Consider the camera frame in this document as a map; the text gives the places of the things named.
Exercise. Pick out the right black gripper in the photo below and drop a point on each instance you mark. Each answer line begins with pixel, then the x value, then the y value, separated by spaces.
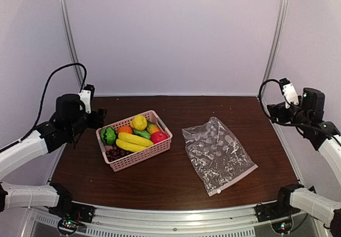
pixel 273 109

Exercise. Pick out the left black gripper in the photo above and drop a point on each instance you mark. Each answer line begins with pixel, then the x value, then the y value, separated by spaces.
pixel 98 118

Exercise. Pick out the green toy watermelon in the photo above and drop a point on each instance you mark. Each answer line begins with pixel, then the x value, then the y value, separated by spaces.
pixel 108 136

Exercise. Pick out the orange toy orange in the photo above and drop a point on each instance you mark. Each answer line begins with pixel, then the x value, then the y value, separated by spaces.
pixel 125 129

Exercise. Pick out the yellow toy lemon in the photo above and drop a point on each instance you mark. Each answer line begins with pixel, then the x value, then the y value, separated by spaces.
pixel 139 122

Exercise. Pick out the yellow toy banana bunch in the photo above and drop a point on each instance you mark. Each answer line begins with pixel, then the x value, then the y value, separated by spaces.
pixel 132 143

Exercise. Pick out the clear zip top bag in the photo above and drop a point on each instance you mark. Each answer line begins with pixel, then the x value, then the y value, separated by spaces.
pixel 217 156

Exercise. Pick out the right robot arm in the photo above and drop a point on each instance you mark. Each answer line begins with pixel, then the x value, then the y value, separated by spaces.
pixel 305 113

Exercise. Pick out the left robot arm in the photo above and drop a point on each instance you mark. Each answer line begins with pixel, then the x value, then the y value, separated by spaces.
pixel 73 115

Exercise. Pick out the dark purple toy grapes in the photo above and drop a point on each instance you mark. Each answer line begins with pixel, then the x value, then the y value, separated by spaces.
pixel 114 153

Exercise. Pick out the green toy pepper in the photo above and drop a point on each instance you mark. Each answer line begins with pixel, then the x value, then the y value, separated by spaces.
pixel 142 133

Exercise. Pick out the pink perforated plastic basket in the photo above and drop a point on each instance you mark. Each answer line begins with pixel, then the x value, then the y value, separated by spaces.
pixel 142 155

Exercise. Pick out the orange green toy mango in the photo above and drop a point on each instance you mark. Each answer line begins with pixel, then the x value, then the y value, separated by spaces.
pixel 152 128

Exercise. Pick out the red toy apple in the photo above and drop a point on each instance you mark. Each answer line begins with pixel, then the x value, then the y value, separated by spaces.
pixel 158 137

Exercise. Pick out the left round circuit board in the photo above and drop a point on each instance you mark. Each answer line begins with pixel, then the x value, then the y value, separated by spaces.
pixel 66 227

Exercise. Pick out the round circuit board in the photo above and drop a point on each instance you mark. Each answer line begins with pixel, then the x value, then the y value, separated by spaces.
pixel 282 227
pixel 66 227

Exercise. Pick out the right round circuit board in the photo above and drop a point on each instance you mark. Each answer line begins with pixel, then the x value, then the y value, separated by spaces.
pixel 282 227

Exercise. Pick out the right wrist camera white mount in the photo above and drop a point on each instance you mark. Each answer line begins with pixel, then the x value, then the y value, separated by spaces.
pixel 289 93

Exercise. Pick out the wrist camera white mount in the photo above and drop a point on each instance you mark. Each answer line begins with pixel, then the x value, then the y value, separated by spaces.
pixel 86 95
pixel 289 93

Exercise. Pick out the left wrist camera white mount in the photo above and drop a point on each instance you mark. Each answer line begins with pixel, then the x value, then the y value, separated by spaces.
pixel 86 95

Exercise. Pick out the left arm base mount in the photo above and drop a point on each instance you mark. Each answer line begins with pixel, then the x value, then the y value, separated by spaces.
pixel 78 213

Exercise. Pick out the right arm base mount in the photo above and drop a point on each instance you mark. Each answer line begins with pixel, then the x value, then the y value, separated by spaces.
pixel 271 211

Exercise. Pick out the front aluminium rail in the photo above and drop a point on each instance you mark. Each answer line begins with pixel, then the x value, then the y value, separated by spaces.
pixel 111 221

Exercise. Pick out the right aluminium frame post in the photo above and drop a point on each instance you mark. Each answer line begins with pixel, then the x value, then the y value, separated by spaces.
pixel 280 22

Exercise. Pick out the aluminium frame post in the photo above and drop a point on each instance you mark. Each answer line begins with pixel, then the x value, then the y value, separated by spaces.
pixel 280 22
pixel 67 29

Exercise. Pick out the left aluminium frame post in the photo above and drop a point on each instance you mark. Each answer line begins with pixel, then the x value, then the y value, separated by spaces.
pixel 67 29

